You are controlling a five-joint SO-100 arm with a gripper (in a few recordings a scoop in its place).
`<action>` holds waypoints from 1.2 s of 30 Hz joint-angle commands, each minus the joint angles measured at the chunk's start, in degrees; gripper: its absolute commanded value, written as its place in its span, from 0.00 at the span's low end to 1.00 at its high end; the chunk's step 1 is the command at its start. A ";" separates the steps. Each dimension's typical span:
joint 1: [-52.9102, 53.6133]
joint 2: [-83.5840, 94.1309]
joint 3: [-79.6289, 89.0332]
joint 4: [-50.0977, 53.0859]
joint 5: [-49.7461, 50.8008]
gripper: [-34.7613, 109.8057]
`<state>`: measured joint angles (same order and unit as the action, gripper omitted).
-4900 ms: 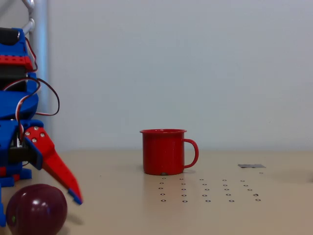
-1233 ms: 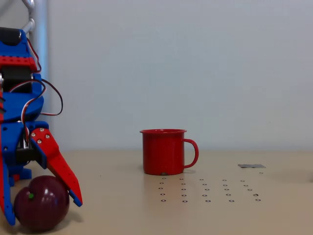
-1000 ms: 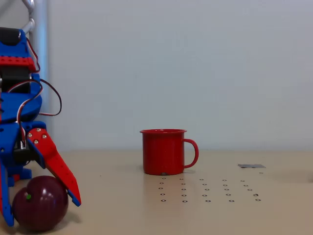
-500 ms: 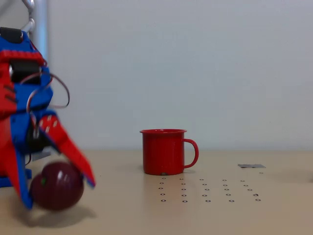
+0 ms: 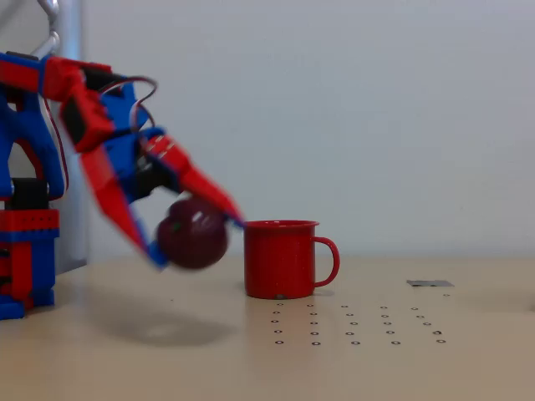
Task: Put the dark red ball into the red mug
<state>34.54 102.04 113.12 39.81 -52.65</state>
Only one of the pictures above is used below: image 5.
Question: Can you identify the small grey tape piece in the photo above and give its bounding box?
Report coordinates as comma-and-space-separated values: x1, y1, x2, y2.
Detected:
405, 279, 456, 288

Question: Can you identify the dark red plum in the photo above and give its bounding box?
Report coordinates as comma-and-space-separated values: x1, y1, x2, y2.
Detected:
155, 197, 231, 272

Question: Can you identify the red enamel mug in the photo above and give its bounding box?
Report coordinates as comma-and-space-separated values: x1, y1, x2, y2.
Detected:
240, 220, 341, 300

